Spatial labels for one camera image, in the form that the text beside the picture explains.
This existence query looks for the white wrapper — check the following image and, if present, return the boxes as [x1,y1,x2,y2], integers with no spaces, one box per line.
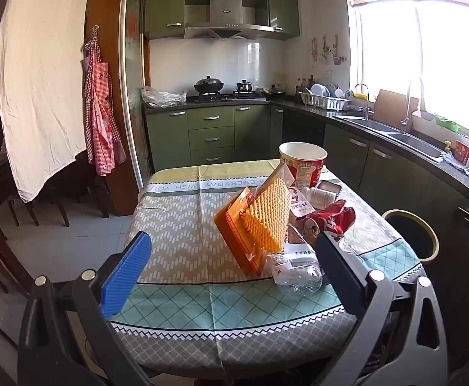
[283,243,317,262]

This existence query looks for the steel kitchen faucet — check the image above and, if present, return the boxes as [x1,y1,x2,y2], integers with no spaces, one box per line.
[400,86,412,134]

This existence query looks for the black bin with yellow rim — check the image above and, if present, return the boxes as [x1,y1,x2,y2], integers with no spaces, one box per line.
[382,209,439,263]

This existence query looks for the black wok with lid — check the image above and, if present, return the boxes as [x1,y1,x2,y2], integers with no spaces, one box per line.
[194,75,224,95]

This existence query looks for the white plastic bottle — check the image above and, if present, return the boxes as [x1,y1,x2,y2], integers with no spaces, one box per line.
[301,187,336,210]

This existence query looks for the green cabinets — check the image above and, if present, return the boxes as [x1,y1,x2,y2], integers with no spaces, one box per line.
[143,0,302,42]
[144,103,469,330]

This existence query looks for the clear crushed plastic bottle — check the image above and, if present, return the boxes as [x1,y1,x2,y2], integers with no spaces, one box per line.
[266,254,324,296]

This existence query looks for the green upper cabinets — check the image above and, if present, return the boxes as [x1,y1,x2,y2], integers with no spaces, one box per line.
[143,0,302,42]

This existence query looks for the small black pot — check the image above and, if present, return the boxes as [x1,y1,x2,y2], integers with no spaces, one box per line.
[235,79,253,94]

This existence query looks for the white hanging cloth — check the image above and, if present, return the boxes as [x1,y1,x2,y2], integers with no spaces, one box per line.
[0,0,87,203]

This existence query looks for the crushed red cola can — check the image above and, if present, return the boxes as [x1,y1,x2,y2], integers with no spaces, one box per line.
[303,199,356,242]

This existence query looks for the instant noodle paper bowl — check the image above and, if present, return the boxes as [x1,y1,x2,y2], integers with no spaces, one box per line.
[279,142,328,188]

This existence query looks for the patterned tablecloth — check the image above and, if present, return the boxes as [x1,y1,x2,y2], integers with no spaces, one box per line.
[109,159,427,379]

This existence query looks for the orange cardboard box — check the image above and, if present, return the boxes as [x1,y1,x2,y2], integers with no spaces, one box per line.
[214,187,265,276]

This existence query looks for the white dish rack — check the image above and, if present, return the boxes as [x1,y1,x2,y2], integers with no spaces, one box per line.
[299,84,348,112]

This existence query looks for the orange foam mesh sleeve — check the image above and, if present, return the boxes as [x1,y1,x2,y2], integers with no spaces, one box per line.
[241,178,291,253]

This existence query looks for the green lower cabinets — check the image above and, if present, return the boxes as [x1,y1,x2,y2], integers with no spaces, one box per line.
[144,103,469,330]

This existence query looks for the clear plastic bag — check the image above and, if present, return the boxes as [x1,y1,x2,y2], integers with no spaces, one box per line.
[140,86,188,109]

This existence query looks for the brown plastic tray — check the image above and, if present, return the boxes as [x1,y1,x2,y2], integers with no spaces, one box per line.
[317,179,342,198]

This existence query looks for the steel range hood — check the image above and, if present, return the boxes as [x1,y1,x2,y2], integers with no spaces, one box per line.
[184,0,275,40]

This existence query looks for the white red milk carton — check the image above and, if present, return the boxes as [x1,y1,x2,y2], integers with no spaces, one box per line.
[289,187,316,219]

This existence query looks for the red checkered apron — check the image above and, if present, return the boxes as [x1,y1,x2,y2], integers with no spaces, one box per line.
[83,24,126,177]

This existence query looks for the wooden cutting board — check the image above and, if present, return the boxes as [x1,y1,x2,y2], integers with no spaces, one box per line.
[372,89,418,129]

